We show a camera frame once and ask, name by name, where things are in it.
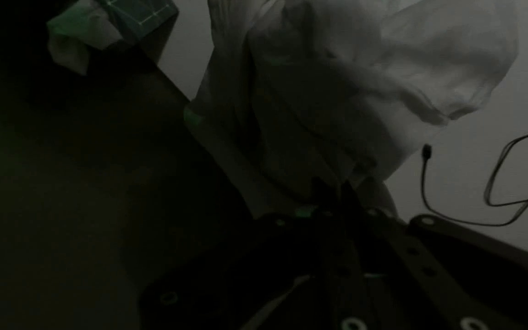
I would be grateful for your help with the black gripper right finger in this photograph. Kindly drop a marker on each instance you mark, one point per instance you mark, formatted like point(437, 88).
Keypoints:
point(426, 289)

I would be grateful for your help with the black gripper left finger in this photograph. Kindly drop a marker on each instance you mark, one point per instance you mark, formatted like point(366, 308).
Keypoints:
point(340, 271)

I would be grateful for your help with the white pillow case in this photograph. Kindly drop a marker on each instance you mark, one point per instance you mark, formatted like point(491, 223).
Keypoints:
point(304, 91)

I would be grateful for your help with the dark patterned box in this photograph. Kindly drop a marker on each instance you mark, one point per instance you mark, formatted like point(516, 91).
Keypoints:
point(89, 29)

